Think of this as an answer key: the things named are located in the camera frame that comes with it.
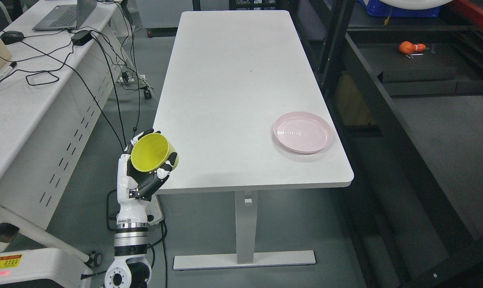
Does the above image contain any grey laptop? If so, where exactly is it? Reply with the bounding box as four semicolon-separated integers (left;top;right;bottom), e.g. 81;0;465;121
32;0;98;31

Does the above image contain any white table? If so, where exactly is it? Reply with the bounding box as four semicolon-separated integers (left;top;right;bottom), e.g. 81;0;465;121
154;10;354;270

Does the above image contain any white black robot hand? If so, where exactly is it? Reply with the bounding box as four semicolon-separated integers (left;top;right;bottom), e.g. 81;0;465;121
116;129;179;226

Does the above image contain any black looped cable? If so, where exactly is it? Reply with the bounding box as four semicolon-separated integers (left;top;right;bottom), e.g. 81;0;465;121
26;70;60;86

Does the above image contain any black metal shelf rack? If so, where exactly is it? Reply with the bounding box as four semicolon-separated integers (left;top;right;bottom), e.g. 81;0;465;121
293;0;483;288

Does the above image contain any black power adapter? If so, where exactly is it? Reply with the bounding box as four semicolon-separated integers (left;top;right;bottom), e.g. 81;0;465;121
70;30;93;47

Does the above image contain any white side desk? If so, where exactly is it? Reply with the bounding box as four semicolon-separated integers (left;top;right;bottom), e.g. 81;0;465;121
0;0;127;262

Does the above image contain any yellow plastic cup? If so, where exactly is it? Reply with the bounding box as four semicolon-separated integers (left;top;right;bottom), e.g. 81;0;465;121
131;132;176;172

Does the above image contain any black computer mouse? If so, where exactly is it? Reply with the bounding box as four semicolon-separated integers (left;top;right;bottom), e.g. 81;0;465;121
0;31;25;45

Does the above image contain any pink plastic plate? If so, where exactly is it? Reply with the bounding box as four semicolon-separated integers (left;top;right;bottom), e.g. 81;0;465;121
273;111;333;154

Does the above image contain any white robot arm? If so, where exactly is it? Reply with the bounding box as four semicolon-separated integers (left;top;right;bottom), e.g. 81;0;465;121
103;222;152;288

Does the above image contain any orange toy on shelf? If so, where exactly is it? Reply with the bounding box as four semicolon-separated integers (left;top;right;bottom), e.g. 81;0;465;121
398;41;427;55

